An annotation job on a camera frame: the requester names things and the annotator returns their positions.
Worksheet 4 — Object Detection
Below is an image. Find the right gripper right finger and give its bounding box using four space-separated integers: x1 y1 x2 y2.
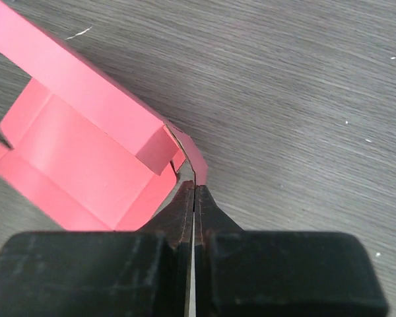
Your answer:
194 186 389 316

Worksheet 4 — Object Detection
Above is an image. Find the pink paper box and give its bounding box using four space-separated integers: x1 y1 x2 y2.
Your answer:
0 1 208 231

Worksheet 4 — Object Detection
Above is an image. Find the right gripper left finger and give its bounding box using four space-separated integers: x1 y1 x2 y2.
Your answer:
0 181 195 316

